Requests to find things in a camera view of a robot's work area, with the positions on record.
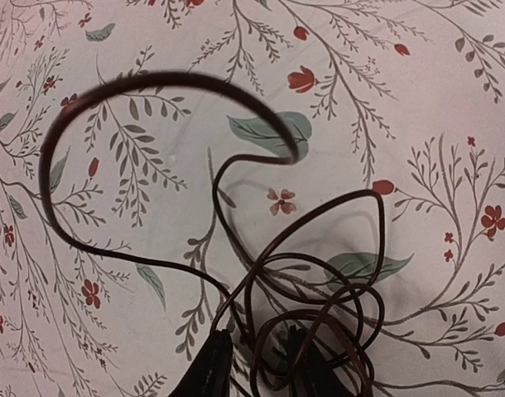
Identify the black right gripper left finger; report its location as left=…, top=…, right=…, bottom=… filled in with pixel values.
left=169, top=330, right=233, bottom=397

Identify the brown cable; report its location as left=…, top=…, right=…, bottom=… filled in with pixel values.
left=39, top=70, right=387, bottom=397

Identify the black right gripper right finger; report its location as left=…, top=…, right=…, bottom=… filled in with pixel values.
left=286, top=326, right=352, bottom=397

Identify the floral patterned table mat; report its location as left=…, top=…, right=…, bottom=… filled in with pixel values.
left=0, top=1, right=505, bottom=396

